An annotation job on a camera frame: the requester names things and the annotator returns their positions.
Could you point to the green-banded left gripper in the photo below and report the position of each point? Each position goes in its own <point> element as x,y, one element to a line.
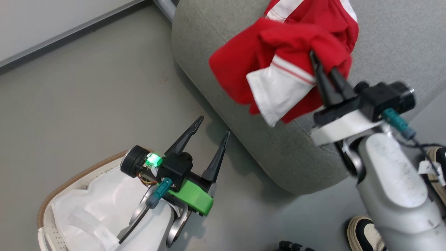
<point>193,197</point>

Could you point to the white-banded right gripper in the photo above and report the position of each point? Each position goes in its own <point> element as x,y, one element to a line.
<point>343,125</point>

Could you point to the red and white shirt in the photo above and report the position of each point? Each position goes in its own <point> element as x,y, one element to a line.
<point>278,45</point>

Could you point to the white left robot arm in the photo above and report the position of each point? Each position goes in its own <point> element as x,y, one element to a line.
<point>153,226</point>

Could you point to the grey fabric sofa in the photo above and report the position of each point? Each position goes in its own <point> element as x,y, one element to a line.
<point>393,42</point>

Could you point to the black ribbed floor object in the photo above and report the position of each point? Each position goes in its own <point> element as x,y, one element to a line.
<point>296,246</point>

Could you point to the white woven-rim laundry basket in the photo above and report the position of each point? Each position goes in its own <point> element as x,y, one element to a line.
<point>47,209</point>

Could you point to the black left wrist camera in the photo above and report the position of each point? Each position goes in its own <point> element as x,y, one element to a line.
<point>174,170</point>

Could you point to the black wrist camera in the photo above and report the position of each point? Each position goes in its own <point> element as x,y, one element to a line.
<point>174,170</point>
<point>383,97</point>

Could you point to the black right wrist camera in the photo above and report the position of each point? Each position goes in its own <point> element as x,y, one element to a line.
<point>383,97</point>

